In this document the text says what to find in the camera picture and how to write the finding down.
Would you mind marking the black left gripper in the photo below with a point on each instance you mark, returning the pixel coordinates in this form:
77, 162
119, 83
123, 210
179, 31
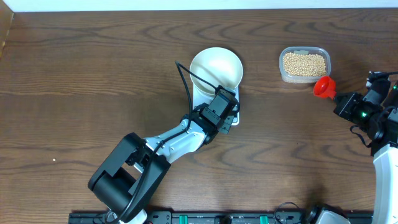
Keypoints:
226, 121

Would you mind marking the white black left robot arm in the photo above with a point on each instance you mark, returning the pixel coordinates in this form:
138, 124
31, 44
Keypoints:
129, 176

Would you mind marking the cream round bowl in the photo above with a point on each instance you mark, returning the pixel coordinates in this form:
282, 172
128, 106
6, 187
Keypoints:
218, 66

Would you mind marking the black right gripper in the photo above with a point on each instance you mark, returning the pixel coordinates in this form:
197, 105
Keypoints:
344, 109

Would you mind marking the clear container of soybeans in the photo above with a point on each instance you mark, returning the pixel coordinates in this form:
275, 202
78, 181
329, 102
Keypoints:
304, 64

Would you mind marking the red plastic measuring scoop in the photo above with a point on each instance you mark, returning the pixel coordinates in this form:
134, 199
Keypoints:
325, 88

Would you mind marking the brown cardboard panel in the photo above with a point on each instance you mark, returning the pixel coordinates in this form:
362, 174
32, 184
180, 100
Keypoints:
6, 19

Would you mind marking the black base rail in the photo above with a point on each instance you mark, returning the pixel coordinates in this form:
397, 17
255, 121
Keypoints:
286, 213

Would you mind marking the white digital kitchen scale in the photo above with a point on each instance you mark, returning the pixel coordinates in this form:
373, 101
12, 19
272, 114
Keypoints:
200, 97

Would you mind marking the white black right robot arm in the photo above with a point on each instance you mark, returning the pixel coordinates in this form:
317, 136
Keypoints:
376, 114

